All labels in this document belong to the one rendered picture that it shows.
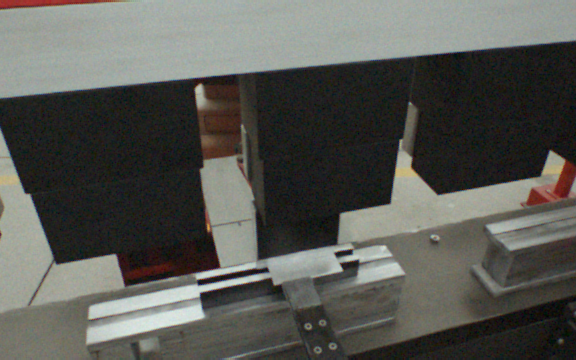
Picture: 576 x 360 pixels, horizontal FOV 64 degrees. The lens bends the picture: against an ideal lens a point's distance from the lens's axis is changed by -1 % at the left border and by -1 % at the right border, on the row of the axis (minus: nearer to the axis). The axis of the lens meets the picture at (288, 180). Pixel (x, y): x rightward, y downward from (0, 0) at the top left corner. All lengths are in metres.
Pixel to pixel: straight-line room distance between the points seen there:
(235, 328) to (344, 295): 0.14
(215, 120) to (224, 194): 0.59
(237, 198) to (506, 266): 0.40
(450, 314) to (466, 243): 0.17
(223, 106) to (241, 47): 0.88
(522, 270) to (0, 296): 1.93
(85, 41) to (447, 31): 0.30
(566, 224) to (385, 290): 0.31
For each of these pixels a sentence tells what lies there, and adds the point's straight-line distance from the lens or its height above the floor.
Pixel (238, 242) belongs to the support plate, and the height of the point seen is 1.00.
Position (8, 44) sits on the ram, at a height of 1.30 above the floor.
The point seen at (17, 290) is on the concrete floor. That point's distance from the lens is 2.21.
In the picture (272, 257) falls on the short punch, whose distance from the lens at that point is 0.55.
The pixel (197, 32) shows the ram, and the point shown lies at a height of 1.30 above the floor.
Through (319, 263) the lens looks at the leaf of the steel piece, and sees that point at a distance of 0.57.
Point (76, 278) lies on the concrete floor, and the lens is 2.15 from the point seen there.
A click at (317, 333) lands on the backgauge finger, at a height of 1.01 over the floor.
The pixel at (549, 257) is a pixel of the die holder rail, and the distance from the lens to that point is 0.78.
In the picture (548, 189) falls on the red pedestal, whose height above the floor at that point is 0.13.
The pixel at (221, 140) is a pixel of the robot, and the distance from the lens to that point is 1.27.
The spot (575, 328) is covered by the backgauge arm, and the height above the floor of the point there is 0.84.
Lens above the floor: 1.40
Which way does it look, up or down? 33 degrees down
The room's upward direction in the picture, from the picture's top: straight up
